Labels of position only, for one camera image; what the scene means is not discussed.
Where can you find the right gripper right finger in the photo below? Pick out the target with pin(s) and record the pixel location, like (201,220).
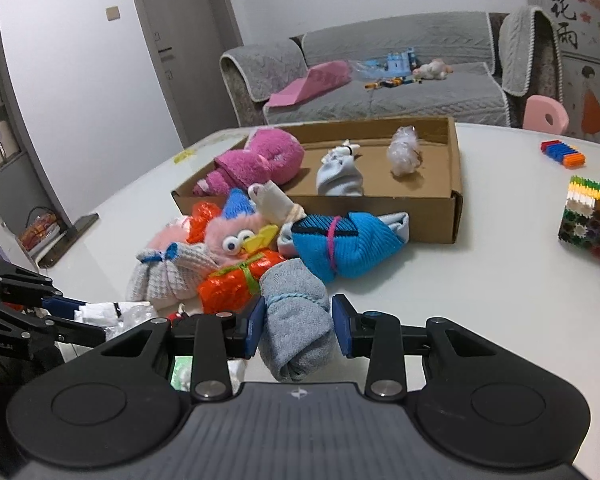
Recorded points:
(357,332)

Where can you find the orange plastic bag bundle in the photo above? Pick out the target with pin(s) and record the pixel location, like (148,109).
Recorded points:
(202,214)

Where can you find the clear plastic wrap ball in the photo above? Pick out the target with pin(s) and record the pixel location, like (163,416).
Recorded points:
(404,152)

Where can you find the magenta rolled towel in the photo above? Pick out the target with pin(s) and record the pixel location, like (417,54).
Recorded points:
(270,154)

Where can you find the pink fluffy bird toy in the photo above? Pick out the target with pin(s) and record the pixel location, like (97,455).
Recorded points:
(239,231)

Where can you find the colourful brick cube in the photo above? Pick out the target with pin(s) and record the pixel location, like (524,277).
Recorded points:
(580,224)

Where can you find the white cloth green band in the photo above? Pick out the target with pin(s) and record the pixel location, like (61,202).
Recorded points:
(115,318)

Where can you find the small colourful brick strip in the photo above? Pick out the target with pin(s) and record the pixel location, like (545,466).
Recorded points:
(562,153)

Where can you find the white cloth beige band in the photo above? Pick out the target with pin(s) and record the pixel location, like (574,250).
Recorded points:
(273,204)

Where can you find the light blue sock bundle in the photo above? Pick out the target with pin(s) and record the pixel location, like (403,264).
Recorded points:
(338,175)

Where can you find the yellow wrapper on table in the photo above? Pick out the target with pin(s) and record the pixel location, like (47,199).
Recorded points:
(183,155)

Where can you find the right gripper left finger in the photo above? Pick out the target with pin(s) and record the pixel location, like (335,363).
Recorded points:
(240,332)

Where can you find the grey sofa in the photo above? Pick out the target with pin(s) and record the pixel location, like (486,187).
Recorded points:
(498,60)

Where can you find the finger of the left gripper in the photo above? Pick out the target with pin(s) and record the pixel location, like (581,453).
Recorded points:
(70,332)
(61,307)

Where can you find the pink fur pompom keychain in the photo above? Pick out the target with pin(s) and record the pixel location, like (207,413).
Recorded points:
(169,244)

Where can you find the door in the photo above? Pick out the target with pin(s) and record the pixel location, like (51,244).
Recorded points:
(185,39)

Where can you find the light grey knit pouch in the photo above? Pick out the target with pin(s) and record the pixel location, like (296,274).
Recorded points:
(169,276)

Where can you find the small plush animal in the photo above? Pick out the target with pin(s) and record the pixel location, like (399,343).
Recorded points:
(434,70)

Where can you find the blue knit cloth bundle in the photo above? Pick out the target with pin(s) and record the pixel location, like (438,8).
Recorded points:
(347,246)

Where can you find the blue toy castle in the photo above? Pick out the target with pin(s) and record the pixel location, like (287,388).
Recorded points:
(399,64)

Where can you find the grey-blue cloth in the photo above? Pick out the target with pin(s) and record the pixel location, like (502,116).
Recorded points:
(298,336)

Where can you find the brown cardboard box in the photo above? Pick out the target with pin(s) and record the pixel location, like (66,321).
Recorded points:
(431,195)

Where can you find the pink foam wedge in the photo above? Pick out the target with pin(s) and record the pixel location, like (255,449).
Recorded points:
(320,79)

